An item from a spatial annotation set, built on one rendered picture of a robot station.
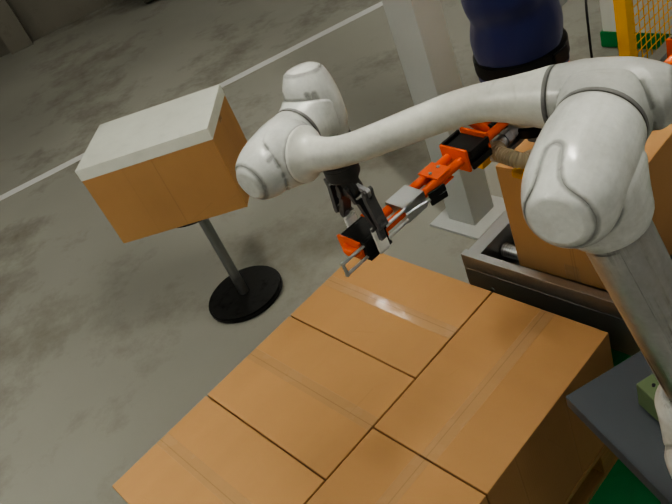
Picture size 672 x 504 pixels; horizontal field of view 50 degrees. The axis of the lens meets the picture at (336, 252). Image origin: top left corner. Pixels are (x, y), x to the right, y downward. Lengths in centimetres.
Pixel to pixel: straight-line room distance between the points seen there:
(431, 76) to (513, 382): 145
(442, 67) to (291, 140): 191
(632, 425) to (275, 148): 98
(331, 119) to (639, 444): 94
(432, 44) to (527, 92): 192
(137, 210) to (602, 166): 249
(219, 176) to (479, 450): 162
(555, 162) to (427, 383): 129
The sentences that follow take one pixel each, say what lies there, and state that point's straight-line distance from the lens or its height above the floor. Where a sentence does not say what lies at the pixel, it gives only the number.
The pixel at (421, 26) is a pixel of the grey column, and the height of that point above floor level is 104.
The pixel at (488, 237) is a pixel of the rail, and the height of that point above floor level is 60.
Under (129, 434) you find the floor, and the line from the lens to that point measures 339.
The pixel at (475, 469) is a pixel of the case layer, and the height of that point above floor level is 54.
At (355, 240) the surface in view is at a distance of 155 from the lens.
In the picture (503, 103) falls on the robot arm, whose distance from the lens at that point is 117.
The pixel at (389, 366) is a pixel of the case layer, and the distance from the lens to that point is 224.
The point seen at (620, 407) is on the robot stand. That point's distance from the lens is 175.
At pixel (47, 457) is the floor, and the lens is 360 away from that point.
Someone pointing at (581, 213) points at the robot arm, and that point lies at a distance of 93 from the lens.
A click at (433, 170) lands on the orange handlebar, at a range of 169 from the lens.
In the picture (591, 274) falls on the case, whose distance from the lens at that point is 226.
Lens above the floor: 215
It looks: 36 degrees down
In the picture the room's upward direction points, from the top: 24 degrees counter-clockwise
